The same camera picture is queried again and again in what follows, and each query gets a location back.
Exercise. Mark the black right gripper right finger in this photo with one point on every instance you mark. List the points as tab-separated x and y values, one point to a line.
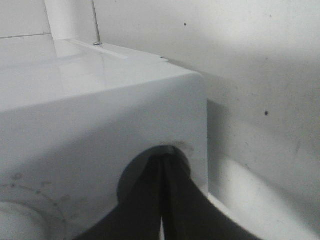
187	214

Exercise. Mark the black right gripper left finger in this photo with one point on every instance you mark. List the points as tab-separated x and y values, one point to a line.
139	215

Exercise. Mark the white upper microwave knob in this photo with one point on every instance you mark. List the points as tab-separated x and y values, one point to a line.
19	222

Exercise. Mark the white microwave oven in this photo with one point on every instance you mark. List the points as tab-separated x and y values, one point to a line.
74	115

